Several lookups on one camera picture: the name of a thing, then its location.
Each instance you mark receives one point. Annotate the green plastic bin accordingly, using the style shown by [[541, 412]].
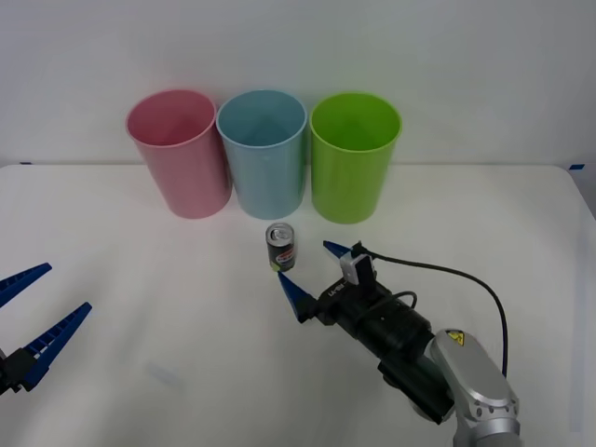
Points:
[[349, 186]]

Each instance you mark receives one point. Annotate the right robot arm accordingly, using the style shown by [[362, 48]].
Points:
[[465, 372]]

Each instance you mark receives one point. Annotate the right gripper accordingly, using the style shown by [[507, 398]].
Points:
[[342, 305]]

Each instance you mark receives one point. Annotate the pink plastic bin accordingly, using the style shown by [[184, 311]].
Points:
[[186, 177]]

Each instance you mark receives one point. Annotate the black drink can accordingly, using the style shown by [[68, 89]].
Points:
[[281, 253]]

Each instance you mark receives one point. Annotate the pale blue plastic bin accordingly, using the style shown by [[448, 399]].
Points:
[[267, 181]]

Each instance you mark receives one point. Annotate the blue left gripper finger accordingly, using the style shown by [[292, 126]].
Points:
[[21, 281], [51, 342]]

